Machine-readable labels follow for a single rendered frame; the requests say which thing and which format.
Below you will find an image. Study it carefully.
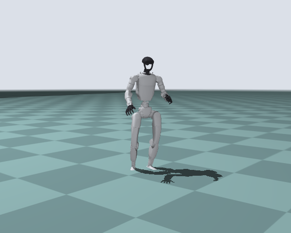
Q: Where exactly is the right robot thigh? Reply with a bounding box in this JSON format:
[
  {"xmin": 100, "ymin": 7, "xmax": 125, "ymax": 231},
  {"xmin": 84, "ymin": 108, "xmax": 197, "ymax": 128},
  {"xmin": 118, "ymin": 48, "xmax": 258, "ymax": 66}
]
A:
[{"xmin": 131, "ymin": 111, "xmax": 141, "ymax": 149}]

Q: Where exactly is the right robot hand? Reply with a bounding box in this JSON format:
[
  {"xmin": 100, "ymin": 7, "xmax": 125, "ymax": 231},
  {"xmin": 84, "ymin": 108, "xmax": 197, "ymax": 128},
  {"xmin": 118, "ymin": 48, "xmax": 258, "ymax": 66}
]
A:
[{"xmin": 126, "ymin": 105, "xmax": 136, "ymax": 116}]

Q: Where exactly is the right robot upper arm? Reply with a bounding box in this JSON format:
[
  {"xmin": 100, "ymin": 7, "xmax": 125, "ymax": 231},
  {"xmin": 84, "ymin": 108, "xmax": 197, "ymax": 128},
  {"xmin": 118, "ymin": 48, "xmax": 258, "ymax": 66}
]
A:
[{"xmin": 126, "ymin": 75, "xmax": 139, "ymax": 97}]

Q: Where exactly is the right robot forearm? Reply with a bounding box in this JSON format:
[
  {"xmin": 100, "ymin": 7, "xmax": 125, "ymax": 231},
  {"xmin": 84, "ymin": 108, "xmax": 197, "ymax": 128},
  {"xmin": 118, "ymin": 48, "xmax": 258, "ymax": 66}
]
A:
[{"xmin": 125, "ymin": 91, "xmax": 133, "ymax": 106}]

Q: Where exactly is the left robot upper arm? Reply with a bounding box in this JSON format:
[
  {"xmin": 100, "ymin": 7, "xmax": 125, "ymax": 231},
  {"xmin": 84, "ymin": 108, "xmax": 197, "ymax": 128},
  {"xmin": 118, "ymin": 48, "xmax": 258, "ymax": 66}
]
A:
[{"xmin": 156, "ymin": 76, "xmax": 166, "ymax": 98}]

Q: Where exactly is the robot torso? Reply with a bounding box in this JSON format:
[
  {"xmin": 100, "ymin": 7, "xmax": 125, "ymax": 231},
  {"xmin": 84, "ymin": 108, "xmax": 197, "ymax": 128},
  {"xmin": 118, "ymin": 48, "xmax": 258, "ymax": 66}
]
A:
[{"xmin": 136, "ymin": 72, "xmax": 156, "ymax": 118}]

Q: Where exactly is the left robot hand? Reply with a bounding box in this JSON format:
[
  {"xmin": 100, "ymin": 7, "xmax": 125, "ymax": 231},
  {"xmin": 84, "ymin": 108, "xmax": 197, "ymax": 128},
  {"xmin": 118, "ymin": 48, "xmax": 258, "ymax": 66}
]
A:
[{"xmin": 165, "ymin": 94, "xmax": 172, "ymax": 104}]

